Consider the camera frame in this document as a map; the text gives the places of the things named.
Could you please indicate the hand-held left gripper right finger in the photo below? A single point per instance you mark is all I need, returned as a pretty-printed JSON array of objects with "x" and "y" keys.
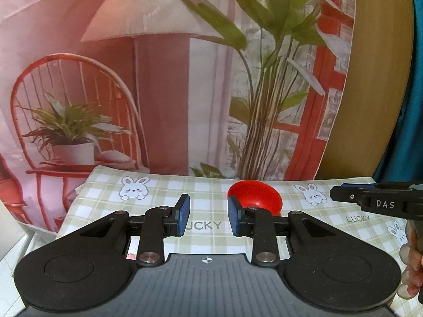
[{"x": 235, "y": 216}]

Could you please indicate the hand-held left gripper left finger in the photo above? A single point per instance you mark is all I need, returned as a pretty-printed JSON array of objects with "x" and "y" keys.
[{"x": 184, "y": 216}]

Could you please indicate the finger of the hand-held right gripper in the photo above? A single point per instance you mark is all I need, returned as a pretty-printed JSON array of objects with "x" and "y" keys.
[
  {"x": 347, "y": 194},
  {"x": 396, "y": 186}
]

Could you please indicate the large red bowl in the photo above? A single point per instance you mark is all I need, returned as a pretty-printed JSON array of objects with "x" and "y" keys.
[{"x": 256, "y": 196}]

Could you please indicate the person's right hand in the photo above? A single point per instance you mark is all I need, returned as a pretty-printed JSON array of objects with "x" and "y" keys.
[{"x": 411, "y": 264}]

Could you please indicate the checked bunny tablecloth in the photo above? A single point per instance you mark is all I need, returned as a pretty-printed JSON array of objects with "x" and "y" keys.
[{"x": 205, "y": 188}]

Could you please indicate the teal curtain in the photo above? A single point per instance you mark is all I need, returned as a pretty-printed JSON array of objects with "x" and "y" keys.
[{"x": 413, "y": 105}]

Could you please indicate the wooden board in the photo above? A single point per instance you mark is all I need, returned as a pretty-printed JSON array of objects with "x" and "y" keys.
[{"x": 373, "y": 72}]

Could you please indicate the printed backdrop cloth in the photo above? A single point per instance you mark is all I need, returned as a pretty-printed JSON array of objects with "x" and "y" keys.
[{"x": 165, "y": 89}]

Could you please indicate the white frame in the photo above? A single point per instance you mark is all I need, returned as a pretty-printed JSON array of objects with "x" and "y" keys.
[{"x": 28, "y": 244}]

